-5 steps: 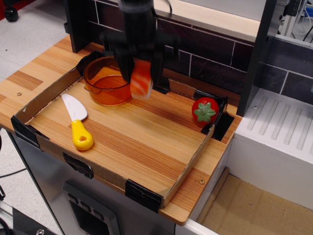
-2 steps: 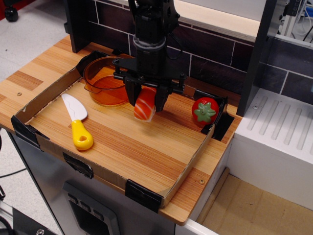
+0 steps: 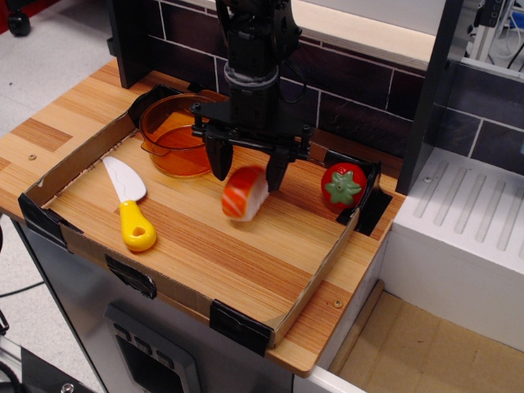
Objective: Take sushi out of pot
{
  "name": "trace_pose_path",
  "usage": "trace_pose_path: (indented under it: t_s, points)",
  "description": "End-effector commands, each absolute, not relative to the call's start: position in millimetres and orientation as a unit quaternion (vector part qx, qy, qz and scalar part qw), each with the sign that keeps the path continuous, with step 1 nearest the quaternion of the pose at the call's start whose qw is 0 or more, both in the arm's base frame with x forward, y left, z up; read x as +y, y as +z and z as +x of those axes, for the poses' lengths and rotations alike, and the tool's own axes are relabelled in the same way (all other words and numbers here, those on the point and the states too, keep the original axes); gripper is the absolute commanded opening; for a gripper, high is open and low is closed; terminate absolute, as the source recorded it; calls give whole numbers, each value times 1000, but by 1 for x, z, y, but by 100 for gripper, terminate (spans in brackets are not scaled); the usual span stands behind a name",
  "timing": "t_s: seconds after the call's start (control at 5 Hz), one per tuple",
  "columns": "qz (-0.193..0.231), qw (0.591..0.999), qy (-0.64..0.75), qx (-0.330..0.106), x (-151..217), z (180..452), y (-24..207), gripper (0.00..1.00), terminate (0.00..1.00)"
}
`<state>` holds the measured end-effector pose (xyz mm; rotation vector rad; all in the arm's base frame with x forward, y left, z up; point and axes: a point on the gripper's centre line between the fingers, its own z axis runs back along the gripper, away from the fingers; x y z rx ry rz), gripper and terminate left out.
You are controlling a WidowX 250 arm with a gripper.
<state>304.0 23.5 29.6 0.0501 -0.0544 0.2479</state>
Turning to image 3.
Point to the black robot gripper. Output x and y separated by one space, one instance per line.
252 117

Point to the salmon sushi toy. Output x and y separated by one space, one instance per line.
244 193

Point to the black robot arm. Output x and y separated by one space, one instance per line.
260 37

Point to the orange transparent plastic pot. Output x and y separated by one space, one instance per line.
166 128

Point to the cardboard fence with black tape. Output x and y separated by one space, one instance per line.
277 284

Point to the red toy tomato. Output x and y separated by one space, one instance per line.
343 185

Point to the grey toy oven front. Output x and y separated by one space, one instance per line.
136 342

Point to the white toy sink unit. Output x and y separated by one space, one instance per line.
455 248

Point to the black caster wheel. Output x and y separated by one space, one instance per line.
18 23

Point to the yellow handled toy knife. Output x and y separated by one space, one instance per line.
137 231

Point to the dark grey cabinet post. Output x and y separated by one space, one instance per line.
424 130

